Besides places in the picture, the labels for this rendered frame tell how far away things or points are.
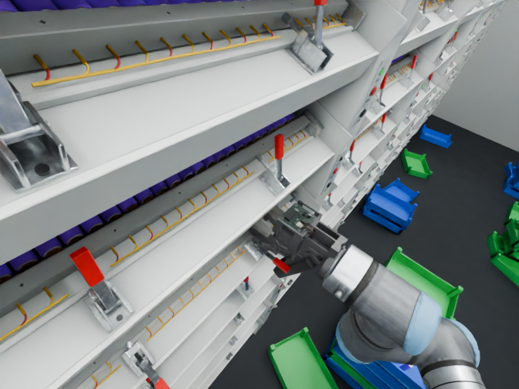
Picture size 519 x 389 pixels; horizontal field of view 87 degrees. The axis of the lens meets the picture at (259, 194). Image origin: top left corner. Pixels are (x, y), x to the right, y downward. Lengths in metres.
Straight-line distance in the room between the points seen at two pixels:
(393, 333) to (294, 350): 1.01
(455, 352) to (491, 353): 1.40
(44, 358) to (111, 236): 0.11
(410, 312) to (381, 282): 0.05
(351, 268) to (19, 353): 0.40
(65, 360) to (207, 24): 0.31
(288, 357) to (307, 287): 0.38
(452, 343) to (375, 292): 0.21
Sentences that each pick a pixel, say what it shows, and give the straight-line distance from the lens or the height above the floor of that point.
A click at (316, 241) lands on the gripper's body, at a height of 1.00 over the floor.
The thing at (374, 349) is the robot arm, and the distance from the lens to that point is 0.56.
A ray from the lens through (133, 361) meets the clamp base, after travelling 0.47.
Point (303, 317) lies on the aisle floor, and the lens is 1.54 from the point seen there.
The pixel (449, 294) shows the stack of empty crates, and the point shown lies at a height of 0.34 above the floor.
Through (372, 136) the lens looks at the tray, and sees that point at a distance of 1.08.
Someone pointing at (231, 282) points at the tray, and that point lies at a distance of 0.54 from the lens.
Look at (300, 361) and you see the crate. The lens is 1.46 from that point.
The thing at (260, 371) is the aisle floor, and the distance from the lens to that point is 1.42.
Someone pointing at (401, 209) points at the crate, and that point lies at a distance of 2.23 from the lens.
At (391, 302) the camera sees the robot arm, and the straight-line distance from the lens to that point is 0.47.
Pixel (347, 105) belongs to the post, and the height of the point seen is 1.17.
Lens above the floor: 1.37
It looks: 44 degrees down
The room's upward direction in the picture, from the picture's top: 13 degrees clockwise
